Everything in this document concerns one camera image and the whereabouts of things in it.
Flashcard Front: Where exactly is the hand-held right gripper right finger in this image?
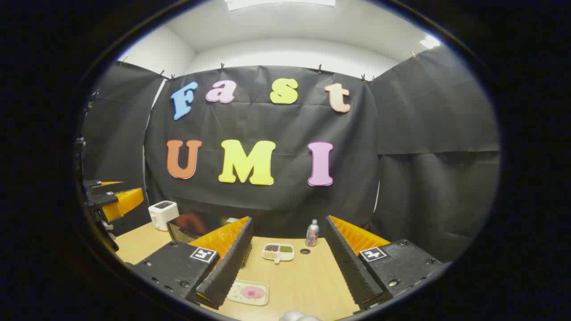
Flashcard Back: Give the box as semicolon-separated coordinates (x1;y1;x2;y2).
325;215;447;309

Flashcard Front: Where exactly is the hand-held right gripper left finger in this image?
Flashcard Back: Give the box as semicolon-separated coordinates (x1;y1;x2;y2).
132;216;254;310

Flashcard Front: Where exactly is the white rectangular plate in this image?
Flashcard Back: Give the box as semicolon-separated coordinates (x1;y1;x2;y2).
227;279;270;306

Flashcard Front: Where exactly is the black electric oven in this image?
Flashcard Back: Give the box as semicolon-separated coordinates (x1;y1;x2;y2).
166;213;252;268

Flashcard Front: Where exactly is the white toaster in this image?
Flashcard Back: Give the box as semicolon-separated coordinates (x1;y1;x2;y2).
148;201;180;231

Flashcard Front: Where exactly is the silver spray bottle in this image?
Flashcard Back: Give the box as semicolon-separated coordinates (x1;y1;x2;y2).
306;219;320;247

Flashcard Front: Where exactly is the white divided snack dish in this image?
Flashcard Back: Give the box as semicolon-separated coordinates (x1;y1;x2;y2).
261;243;295;264

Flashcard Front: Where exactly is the black backdrop cloth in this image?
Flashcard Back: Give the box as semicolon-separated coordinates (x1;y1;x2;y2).
82;45;501;264

